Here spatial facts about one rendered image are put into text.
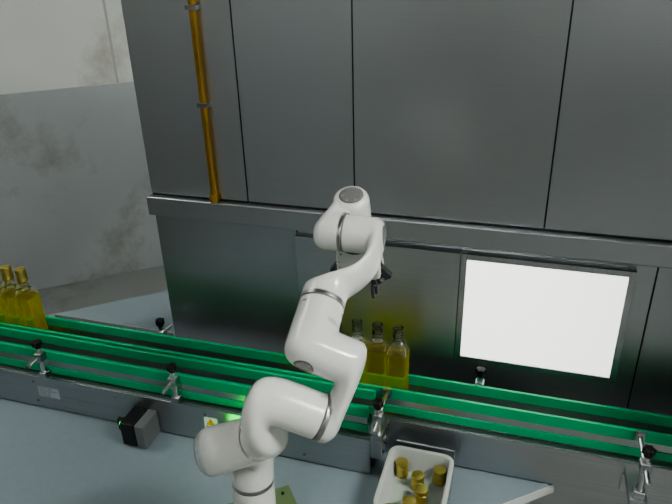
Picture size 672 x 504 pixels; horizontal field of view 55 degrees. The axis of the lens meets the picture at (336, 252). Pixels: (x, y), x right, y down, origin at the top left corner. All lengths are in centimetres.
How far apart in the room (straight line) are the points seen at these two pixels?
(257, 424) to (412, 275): 79
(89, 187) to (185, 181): 258
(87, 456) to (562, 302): 140
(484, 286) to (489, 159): 35
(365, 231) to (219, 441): 49
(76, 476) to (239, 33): 129
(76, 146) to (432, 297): 307
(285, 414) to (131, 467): 93
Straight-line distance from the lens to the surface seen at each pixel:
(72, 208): 455
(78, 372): 214
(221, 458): 130
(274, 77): 174
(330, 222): 125
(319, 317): 112
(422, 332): 187
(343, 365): 111
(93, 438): 213
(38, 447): 217
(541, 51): 159
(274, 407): 113
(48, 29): 431
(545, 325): 182
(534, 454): 184
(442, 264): 175
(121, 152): 445
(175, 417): 201
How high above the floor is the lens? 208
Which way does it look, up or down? 26 degrees down
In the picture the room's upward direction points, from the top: 2 degrees counter-clockwise
